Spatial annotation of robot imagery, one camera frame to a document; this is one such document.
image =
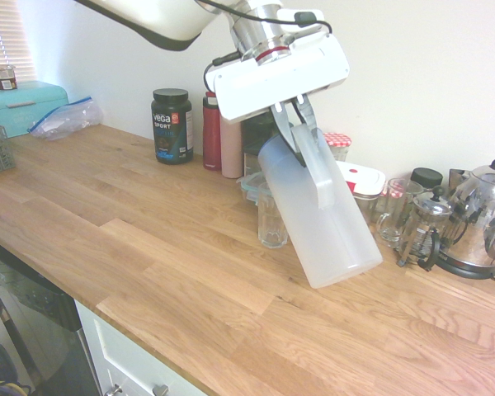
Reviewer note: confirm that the chrome french press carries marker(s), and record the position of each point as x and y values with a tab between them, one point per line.
429	231

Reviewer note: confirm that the chrome electric kettle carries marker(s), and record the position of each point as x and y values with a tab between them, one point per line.
478	222

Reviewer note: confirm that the clear drinking glass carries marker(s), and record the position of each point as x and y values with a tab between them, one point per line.
270	224

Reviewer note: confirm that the black Vega protein tub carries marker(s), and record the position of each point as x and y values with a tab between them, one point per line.
171	128

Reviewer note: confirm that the container with white red-clip lid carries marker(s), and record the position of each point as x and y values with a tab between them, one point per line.
367	177

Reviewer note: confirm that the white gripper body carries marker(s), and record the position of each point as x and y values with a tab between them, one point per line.
280	78

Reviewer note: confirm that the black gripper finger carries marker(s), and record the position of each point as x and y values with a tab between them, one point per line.
309	117
288	132

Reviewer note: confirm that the glass jar with black lid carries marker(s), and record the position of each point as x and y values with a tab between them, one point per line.
427	176

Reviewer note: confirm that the red water bottle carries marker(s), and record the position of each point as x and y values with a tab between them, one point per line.
211	140

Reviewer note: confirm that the white cabinet drawer front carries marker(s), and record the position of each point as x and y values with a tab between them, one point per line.
119	359

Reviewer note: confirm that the clear glass mug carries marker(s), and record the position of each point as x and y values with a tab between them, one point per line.
396	224

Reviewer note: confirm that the translucent pitcher with blue lid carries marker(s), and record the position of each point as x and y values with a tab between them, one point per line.
334	239

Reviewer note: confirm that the glass container with teal lid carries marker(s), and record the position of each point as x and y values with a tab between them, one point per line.
251	186

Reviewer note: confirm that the jar with red checkered lid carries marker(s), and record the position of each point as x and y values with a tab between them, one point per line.
337	139

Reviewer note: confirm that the teal bread box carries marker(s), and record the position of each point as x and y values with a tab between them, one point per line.
24	111

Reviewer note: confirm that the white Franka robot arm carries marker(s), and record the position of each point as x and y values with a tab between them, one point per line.
148	16

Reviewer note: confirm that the white window blinds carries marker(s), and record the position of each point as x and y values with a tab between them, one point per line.
8	37

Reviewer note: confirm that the clear zip bag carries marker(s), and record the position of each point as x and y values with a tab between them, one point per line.
70	119

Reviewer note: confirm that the pink water bottle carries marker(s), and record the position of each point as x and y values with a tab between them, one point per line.
231	152

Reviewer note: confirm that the black dishwasher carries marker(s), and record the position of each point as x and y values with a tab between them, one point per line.
37	321

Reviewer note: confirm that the clear container with black lid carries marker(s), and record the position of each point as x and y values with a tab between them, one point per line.
251	158

